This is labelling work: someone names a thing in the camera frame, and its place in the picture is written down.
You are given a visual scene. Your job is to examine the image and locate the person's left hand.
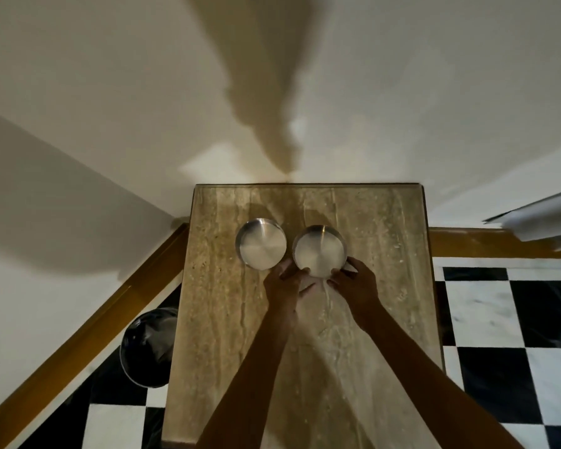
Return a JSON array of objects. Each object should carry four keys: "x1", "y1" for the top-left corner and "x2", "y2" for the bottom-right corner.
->
[{"x1": 263, "y1": 258, "x2": 317, "y2": 321}]

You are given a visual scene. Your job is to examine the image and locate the person's right hand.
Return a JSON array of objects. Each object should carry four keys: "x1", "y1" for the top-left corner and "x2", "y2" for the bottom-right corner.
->
[{"x1": 327, "y1": 256, "x2": 382, "y2": 324}]

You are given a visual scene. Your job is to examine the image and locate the steel bowl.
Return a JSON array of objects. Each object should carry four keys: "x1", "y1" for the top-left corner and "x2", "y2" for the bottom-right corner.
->
[
  {"x1": 235, "y1": 218, "x2": 288, "y2": 271},
  {"x1": 292, "y1": 224, "x2": 348, "y2": 279}
]

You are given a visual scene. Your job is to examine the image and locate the person's right forearm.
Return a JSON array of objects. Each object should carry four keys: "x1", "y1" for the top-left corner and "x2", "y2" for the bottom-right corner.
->
[{"x1": 359, "y1": 307, "x2": 525, "y2": 449}]

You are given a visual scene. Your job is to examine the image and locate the person's left forearm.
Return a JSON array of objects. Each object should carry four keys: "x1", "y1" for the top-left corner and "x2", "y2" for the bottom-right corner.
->
[{"x1": 195, "y1": 309, "x2": 300, "y2": 449}]

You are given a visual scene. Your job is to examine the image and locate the black round helmet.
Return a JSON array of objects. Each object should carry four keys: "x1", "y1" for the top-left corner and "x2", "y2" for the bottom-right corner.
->
[{"x1": 120, "y1": 307, "x2": 179, "y2": 389}]

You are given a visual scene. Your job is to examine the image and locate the white paper sheets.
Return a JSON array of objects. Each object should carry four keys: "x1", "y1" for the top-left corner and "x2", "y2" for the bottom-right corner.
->
[{"x1": 483, "y1": 186, "x2": 561, "y2": 252}]

